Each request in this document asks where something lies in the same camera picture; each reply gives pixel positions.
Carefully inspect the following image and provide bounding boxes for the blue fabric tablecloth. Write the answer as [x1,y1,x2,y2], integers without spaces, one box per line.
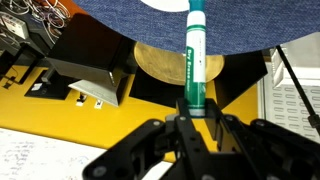
[73,0,320,55]

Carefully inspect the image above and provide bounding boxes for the black tripod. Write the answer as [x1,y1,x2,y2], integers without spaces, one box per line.
[276,45,320,135]

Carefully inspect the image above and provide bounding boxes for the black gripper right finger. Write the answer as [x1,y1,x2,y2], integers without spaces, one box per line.
[205,98,229,134]

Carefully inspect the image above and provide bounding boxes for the green dry erase marker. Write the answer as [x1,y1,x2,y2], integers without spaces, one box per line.
[184,0,206,117]

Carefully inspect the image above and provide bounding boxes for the tangled white cables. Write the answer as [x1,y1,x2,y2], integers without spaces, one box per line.
[0,0,72,44]

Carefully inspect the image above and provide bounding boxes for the black box on floor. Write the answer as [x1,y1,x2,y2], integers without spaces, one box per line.
[48,13,133,71]

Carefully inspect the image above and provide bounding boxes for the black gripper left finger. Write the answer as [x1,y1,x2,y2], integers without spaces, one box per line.
[175,98,194,133]

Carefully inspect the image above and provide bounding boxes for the white wall whiteboard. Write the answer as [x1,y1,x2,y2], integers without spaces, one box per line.
[0,127,174,180]

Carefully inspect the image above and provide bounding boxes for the round wooden stool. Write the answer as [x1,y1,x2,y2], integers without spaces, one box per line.
[134,42,225,85]

